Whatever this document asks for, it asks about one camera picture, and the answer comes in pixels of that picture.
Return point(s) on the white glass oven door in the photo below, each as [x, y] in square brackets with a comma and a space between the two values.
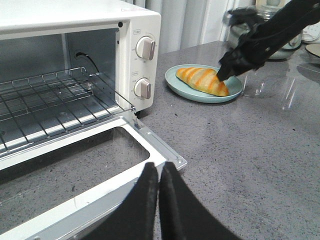
[59, 188]

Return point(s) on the round wooden board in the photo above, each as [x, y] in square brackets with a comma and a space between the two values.
[313, 49]

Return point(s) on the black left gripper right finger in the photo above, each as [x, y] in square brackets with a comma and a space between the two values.
[182, 216]

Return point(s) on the white Toshiba toaster oven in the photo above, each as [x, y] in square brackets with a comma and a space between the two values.
[44, 36]

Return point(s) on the striped golden bread loaf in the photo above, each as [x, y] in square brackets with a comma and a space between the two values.
[203, 79]

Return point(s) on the upper white oven knob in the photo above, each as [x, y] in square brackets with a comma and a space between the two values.
[145, 48]

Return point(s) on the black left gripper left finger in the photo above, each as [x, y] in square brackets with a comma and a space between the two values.
[134, 217]

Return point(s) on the white oven knob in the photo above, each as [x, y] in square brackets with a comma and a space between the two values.
[145, 48]
[142, 88]

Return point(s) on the light teal plate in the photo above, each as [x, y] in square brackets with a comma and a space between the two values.
[234, 85]

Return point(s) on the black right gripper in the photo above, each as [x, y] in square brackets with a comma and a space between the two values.
[253, 49]

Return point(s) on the metal wire oven rack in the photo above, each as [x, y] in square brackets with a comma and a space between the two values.
[38, 108]

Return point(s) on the white ceramic container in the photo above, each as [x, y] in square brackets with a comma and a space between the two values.
[288, 49]

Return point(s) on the lower white oven knob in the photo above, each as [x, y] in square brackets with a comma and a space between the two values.
[142, 88]

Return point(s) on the grey pleated curtain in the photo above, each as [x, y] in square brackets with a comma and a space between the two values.
[189, 23]

